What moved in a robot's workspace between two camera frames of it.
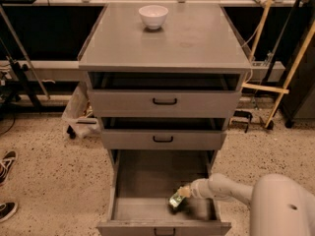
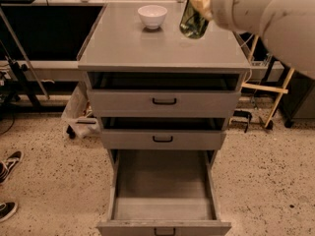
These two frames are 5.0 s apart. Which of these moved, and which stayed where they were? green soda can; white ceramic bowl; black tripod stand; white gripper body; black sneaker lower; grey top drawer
Moved: green soda can; white gripper body
Stayed: black sneaker lower; grey top drawer; white ceramic bowl; black tripod stand
